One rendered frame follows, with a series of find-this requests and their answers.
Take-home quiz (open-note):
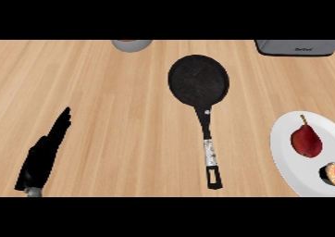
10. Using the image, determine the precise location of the red pear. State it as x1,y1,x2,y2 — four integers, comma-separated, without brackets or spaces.
288,114,324,159

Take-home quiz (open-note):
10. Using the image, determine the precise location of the grey appliance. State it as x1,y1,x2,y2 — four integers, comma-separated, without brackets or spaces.
253,39,335,57

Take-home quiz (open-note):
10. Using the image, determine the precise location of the halved fig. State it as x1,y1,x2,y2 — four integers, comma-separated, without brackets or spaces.
318,161,335,190

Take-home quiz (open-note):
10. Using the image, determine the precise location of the white plate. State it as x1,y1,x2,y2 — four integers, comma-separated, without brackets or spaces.
269,110,335,198

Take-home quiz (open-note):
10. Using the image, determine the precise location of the grey bowl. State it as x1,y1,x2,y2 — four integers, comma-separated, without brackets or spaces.
110,39,154,54

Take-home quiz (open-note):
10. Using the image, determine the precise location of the black frying pan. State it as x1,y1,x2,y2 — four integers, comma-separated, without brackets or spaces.
166,54,231,191

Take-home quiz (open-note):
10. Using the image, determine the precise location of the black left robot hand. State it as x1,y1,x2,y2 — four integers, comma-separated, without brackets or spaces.
12,106,73,192

